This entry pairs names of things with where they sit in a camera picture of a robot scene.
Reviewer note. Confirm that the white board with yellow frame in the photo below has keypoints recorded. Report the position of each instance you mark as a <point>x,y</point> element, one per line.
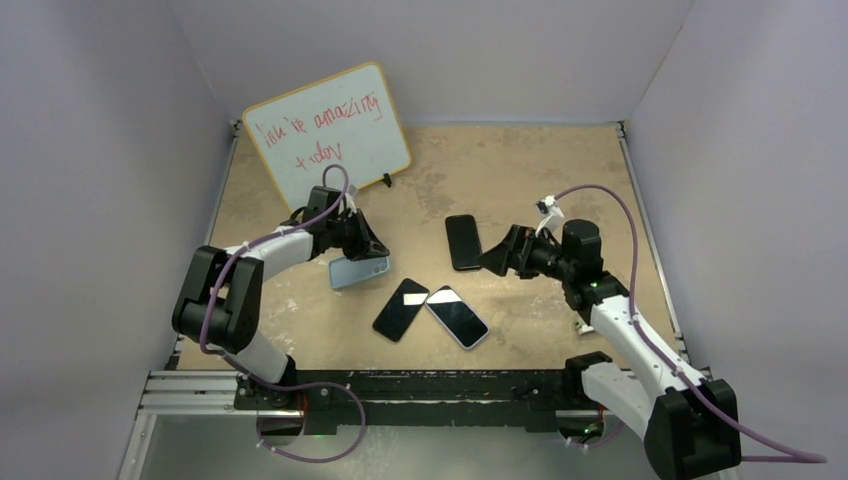
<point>348,119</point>

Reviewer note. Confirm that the lavender phone case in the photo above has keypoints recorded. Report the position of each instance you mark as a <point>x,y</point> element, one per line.
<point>457,316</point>

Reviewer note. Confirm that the light blue phone case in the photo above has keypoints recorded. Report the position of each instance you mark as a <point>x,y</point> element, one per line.
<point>345,273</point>

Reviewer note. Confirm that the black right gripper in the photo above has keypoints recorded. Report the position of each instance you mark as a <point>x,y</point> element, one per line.
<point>515,252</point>

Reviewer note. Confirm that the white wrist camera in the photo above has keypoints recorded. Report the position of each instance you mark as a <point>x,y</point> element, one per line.
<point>552,216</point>
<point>350,195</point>

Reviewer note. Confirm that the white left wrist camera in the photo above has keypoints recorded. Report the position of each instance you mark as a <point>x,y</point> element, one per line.
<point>350,195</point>

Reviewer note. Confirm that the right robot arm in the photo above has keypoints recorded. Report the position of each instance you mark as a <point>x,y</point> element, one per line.
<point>674,409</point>

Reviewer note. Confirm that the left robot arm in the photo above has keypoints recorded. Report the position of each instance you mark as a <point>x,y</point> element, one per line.
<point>219,303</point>

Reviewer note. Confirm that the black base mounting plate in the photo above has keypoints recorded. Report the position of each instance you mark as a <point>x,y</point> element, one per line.
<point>536,401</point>

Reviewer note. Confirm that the black phone with white sticker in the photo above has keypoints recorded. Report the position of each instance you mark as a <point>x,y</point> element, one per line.
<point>400,310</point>

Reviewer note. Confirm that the black phone case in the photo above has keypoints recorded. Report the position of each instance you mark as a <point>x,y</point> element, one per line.
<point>463,242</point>

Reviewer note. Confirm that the aluminium frame rail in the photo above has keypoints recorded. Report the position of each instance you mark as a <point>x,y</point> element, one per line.
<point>185,392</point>

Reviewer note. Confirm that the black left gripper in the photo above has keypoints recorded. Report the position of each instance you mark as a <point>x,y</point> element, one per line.
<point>367,246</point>

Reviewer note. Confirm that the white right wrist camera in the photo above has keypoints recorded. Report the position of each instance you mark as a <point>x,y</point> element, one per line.
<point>552,216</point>

